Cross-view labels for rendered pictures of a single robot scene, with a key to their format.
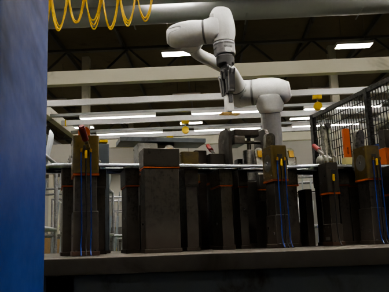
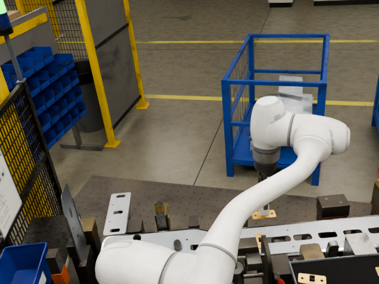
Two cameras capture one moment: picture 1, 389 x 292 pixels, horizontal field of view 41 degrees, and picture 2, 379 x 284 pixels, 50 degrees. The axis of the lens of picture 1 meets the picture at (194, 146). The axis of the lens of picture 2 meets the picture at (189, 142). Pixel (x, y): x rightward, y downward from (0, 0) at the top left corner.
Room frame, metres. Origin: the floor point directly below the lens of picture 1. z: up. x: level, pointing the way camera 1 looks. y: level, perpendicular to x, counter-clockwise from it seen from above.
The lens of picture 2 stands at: (3.17, -0.03, 2.24)
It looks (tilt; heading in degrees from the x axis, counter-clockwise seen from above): 31 degrees down; 198
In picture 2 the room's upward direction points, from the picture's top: 6 degrees counter-clockwise
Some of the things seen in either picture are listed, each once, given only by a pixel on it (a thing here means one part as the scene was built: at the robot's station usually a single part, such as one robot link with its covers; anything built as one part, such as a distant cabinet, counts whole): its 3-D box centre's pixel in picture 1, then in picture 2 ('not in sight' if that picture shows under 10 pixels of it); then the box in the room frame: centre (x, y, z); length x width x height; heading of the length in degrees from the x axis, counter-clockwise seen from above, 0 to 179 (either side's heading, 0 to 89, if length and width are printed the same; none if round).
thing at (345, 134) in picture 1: (350, 185); not in sight; (2.26, -0.67, 0.95); 0.03 x 0.01 x 0.50; 106
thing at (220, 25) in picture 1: (219, 26); (271, 121); (2.05, -0.12, 1.62); 0.13 x 0.11 x 0.16; 81
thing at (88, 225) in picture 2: not in sight; (93, 254); (2.03, -0.92, 0.88); 0.08 x 0.08 x 0.36; 16
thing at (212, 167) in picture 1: (235, 168); (265, 239); (1.93, -0.15, 1.00); 1.38 x 0.22 x 0.02; 106
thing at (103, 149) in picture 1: (99, 198); not in sight; (2.13, 0.39, 0.92); 0.08 x 0.08 x 0.44; 16
